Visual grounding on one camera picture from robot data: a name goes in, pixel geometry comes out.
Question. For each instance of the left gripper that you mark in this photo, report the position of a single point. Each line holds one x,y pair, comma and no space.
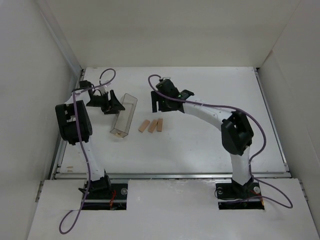
105,102

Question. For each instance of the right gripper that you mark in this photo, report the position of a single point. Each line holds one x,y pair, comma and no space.
160,100

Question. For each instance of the wooden block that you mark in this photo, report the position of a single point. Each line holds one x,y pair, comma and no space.
143,126
153,126
159,126

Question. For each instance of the clear plastic box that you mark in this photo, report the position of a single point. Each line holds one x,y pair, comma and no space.
122,121

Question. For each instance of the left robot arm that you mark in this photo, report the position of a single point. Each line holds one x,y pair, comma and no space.
76,128

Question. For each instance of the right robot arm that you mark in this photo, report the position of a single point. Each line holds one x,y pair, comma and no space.
236,131

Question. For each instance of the white foam front board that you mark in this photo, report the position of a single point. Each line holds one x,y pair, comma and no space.
171,210

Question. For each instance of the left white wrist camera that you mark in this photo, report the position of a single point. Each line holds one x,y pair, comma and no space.
102,87

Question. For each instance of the front aluminium rail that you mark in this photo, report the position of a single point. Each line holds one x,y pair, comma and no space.
276,175

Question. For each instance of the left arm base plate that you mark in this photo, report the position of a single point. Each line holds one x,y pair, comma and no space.
109,200

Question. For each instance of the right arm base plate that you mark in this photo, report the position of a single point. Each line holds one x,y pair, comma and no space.
232,196

